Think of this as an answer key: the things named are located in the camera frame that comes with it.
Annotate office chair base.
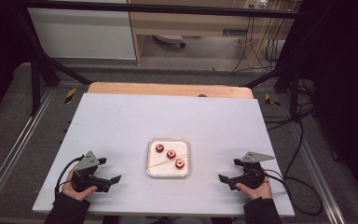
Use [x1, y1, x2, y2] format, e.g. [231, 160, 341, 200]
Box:
[153, 34, 187, 49]

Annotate wooden desk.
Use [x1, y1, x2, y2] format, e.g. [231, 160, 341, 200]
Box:
[127, 0, 302, 67]

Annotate person's right hand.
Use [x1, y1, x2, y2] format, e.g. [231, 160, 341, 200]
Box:
[235, 178, 274, 201]

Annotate bundle of hanging cables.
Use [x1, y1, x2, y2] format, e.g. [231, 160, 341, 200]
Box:
[230, 15, 291, 75]

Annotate white cabinet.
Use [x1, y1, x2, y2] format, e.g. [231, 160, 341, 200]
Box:
[27, 7, 137, 61]

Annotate black metal frame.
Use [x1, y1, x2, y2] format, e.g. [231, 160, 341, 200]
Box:
[12, 0, 312, 117]

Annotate square white tray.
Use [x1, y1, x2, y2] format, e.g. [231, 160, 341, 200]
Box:
[145, 137, 191, 178]

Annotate black curtain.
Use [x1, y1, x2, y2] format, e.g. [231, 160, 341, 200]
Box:
[0, 0, 42, 127]
[279, 0, 358, 204]

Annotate thin wooden skewer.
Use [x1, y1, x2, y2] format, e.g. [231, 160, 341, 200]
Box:
[148, 153, 188, 169]

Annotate white power strip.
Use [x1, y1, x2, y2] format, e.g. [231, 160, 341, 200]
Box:
[243, 0, 269, 10]

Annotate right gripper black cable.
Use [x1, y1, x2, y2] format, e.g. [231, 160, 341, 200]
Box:
[262, 118, 324, 217]

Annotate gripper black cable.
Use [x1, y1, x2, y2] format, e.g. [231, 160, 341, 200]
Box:
[262, 118, 324, 217]
[54, 155, 86, 199]

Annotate person's left hand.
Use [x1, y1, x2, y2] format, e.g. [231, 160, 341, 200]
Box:
[61, 169, 99, 202]

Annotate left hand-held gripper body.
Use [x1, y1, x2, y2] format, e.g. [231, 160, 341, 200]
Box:
[70, 150, 111, 193]

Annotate black floor cables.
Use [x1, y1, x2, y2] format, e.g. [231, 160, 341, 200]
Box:
[262, 81, 315, 132]

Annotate aluminium rail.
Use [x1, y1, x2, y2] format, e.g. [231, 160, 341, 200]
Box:
[288, 122, 347, 224]
[0, 88, 56, 213]

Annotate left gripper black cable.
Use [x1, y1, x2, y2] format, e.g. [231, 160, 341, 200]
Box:
[54, 155, 86, 199]

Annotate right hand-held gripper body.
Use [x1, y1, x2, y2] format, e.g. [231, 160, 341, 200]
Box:
[241, 151, 275, 190]

